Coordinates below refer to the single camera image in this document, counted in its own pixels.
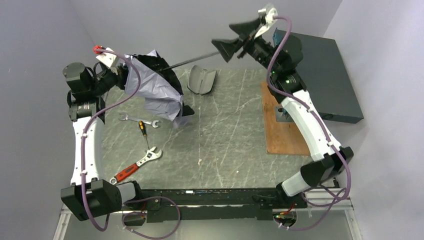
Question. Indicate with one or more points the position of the red handled adjustable wrench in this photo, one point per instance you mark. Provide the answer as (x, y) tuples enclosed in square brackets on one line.
[(150, 155)]

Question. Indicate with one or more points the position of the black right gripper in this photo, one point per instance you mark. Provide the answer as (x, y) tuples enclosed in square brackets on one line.
[(245, 44)]

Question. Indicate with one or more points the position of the metal bracket on board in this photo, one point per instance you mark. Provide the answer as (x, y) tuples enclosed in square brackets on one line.
[(281, 115)]

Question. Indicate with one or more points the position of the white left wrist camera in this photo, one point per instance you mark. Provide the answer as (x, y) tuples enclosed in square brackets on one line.
[(105, 56)]

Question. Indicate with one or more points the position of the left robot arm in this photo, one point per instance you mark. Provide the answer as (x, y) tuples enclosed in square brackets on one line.
[(89, 155)]

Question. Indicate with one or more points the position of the brown wooden board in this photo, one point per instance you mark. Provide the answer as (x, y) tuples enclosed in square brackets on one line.
[(281, 138)]

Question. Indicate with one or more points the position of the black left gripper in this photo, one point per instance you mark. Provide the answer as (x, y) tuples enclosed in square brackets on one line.
[(124, 72)]

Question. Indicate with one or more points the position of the dark teal flat box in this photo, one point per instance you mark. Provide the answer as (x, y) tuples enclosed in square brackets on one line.
[(321, 68)]

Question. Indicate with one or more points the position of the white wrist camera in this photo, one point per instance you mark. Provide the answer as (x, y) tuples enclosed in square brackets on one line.
[(266, 16), (105, 56)]

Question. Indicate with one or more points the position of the aluminium frame rail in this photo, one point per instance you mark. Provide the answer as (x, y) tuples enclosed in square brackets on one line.
[(318, 199)]

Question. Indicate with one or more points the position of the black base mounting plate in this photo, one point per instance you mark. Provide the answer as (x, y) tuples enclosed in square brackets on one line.
[(213, 204)]

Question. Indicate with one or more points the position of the black grey zippered case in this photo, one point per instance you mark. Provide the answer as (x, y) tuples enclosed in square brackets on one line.
[(201, 80)]

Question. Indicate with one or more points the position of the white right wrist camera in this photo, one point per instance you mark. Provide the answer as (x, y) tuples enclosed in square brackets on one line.
[(266, 16)]

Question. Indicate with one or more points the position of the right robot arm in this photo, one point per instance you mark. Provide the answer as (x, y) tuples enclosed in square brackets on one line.
[(329, 157)]

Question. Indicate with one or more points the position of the silver open-end wrench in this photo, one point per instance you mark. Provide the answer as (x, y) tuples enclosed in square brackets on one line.
[(123, 116)]

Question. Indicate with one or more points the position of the lilac folding umbrella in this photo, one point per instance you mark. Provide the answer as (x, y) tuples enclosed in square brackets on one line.
[(160, 87)]

